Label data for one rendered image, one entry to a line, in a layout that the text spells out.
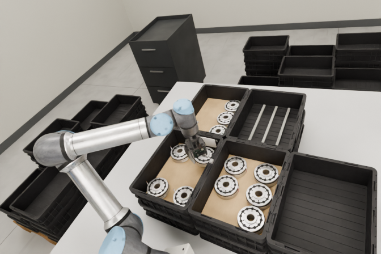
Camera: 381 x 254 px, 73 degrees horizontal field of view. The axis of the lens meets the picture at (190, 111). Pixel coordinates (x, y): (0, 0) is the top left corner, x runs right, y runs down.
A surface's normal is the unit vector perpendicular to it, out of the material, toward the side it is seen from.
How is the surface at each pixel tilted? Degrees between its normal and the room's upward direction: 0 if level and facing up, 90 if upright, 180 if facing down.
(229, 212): 0
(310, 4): 90
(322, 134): 0
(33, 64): 90
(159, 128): 54
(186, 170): 0
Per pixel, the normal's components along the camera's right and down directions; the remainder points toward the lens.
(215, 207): -0.23, -0.75
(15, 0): 0.89, 0.10
